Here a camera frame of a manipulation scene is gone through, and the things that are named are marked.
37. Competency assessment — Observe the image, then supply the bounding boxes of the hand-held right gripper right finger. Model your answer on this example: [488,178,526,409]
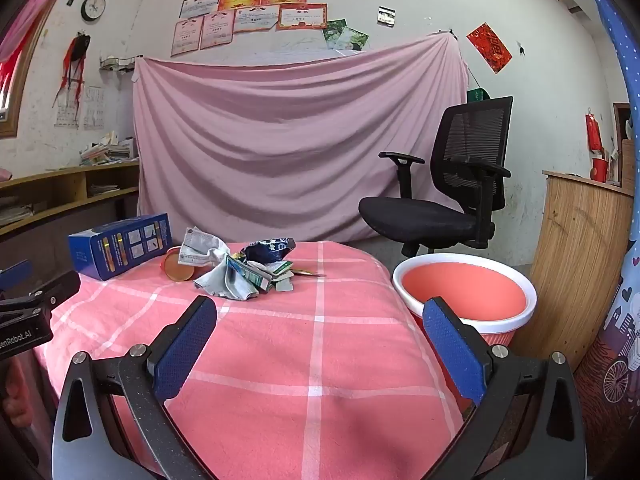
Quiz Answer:
[422,296,587,480]

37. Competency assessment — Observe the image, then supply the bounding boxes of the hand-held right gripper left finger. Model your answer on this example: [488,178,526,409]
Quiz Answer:
[51,295,218,480]

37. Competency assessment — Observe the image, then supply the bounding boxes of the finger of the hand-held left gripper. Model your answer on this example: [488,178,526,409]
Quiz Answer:
[0,259,34,294]
[29,270,82,312]

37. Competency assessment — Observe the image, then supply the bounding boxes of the pink white-rimmed plastic bin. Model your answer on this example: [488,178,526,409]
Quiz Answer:
[391,253,538,416]

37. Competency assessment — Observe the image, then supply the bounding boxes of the grey bag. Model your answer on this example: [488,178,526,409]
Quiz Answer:
[194,247,261,302]

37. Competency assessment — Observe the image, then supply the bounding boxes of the orange round cup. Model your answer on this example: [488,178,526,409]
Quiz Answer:
[160,246,202,282]

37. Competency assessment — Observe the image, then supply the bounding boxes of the white printed wrapper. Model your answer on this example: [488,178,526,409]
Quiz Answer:
[179,226,232,267]

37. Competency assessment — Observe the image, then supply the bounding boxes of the green and white carton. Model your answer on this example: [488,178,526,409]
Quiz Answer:
[226,254,295,294]

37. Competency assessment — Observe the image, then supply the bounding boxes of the dark blue patterned snack bag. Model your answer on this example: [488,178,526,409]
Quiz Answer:
[242,238,297,264]

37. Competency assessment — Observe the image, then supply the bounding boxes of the person's left hand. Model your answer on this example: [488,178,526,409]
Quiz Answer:
[2,360,52,429]

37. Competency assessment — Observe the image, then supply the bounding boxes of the blue cardboard box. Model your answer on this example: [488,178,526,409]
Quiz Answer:
[68,213,172,282]

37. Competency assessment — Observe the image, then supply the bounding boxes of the wooden shelf unit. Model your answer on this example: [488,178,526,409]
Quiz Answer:
[0,160,141,236]

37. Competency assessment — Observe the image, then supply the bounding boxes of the pink checked blanket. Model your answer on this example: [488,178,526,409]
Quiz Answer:
[32,240,466,480]

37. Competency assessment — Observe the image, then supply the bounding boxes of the black mesh office chair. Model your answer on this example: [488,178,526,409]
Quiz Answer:
[358,95,515,259]

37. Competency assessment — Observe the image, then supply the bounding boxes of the stack of books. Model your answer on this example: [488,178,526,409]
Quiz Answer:
[79,130,140,167]

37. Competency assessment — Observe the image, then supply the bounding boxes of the wooden cabinet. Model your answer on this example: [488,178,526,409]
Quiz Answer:
[512,170,635,373]

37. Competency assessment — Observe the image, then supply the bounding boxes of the pink hanging sheet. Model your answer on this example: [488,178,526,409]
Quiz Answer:
[131,30,471,246]

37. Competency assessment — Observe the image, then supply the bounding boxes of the brown cardboard sheet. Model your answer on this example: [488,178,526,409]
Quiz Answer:
[620,139,638,188]

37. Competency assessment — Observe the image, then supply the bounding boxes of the pink window curtain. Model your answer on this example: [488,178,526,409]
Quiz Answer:
[0,0,83,61]

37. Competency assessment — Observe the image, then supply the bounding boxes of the red hanging ornament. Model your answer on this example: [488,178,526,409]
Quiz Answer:
[585,107,604,153]

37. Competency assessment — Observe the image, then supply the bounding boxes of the wall calendar sheets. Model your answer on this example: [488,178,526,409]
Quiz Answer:
[54,85,105,130]

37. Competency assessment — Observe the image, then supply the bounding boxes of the brown wooden window frame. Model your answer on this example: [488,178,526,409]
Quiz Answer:
[0,0,66,138]

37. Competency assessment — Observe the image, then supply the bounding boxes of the red tassel wall hanging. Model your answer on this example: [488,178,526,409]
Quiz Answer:
[52,31,92,108]

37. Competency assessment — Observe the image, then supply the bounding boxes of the metal wire wall rack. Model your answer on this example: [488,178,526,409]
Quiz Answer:
[98,54,137,75]

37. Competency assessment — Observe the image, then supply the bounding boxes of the dark brown wooden frame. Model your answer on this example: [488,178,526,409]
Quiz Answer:
[612,102,633,171]

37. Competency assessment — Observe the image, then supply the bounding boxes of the red paper wall decoration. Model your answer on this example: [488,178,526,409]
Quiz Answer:
[466,22,513,75]

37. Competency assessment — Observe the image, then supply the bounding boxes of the green wall photos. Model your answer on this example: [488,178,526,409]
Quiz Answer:
[322,19,371,52]

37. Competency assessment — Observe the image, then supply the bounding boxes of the group of wall certificates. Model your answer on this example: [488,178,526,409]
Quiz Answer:
[170,0,362,58]

